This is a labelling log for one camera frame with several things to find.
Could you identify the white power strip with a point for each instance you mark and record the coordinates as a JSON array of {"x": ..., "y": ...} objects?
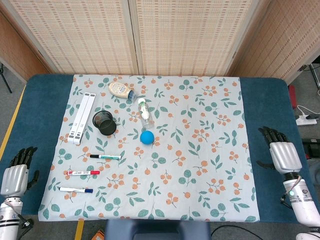
[{"x": 305, "y": 121}]

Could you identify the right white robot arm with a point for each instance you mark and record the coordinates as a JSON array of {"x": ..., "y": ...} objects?
[{"x": 300, "y": 197}]

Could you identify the floral patterned tablecloth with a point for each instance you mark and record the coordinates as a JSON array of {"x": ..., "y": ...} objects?
[{"x": 200, "y": 162}]

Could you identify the dark blue chair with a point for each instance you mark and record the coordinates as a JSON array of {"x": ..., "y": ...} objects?
[{"x": 155, "y": 230}]

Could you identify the red marker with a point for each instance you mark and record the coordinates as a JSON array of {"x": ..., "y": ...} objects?
[{"x": 82, "y": 172}]

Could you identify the black floor device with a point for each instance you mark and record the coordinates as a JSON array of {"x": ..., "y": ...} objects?
[{"x": 311, "y": 148}]

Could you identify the black metal stand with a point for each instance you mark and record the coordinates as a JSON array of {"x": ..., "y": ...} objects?
[{"x": 314, "y": 75}]

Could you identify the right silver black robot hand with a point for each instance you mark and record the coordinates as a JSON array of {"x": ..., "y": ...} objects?
[{"x": 285, "y": 155}]

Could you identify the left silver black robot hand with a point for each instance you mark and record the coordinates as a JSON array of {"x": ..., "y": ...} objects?
[{"x": 13, "y": 178}]

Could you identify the red floor object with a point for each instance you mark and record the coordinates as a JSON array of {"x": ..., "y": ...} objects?
[{"x": 292, "y": 96}]

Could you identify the black tripod leg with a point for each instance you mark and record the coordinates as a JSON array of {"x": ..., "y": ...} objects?
[{"x": 5, "y": 80}]

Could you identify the teal whiteboard marker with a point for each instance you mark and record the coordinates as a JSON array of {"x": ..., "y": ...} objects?
[{"x": 107, "y": 157}]

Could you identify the clear plastic bottle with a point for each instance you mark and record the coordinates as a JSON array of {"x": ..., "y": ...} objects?
[{"x": 145, "y": 112}]

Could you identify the blue-capped marker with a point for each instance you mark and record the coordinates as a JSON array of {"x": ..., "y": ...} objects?
[{"x": 75, "y": 190}]

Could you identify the bamboo folding screen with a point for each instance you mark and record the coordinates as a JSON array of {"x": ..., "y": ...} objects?
[{"x": 187, "y": 37}]

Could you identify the orange floor object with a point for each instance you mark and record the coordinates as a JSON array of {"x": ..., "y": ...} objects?
[{"x": 98, "y": 235}]

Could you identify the beige mayonnaise squeeze bottle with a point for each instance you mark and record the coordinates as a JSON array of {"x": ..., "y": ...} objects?
[{"x": 120, "y": 88}]

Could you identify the white folded stand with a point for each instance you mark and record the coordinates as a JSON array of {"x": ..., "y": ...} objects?
[{"x": 81, "y": 117}]

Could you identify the black mesh pen cup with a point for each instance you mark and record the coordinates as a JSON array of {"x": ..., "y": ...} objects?
[{"x": 107, "y": 127}]

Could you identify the blue ball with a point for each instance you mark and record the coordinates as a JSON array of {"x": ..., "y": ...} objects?
[{"x": 147, "y": 137}]

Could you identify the teal blue table cover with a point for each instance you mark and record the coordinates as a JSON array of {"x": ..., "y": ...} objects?
[{"x": 37, "y": 112}]

